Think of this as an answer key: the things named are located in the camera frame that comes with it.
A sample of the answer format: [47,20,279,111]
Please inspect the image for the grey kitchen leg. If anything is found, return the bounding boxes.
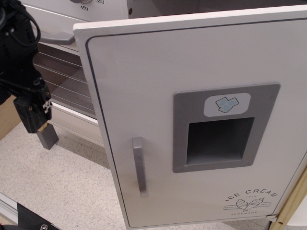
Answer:
[36,123,59,150]

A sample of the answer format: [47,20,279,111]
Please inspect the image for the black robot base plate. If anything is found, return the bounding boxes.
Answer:
[17,203,59,230]

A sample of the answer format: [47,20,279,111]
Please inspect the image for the white toy fridge door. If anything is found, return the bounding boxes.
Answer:
[73,4,307,230]

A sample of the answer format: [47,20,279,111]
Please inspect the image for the grey ice dispenser recess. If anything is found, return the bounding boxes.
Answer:
[173,83,281,173]

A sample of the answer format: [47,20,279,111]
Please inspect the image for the grey oven dial knob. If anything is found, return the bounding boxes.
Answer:
[70,0,92,4]

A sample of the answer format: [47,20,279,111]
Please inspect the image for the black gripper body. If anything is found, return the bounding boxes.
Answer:
[0,64,52,113]

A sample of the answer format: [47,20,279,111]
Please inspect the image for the grey fridge door handle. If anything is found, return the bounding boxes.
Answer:
[132,137,149,198]

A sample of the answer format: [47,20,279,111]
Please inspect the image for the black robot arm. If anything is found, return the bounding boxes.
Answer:
[0,0,52,133]

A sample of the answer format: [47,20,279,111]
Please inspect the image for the white toy kitchen cabinet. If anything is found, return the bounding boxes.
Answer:
[22,0,307,22]

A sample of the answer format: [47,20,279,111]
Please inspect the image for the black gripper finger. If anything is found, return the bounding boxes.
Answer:
[13,96,52,133]

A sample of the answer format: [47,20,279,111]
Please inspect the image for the grey oven door handle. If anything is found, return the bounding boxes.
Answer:
[40,26,75,45]

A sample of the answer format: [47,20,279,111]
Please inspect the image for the wooden panel left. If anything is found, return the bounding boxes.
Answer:
[0,95,21,139]

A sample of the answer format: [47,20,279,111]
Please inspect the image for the white toy oven door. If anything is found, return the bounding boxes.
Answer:
[25,5,103,146]

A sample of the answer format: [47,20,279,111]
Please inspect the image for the light wooden side post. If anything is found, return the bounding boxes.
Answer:
[270,143,307,230]

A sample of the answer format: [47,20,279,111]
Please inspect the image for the aluminium rail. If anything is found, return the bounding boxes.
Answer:
[0,193,18,224]

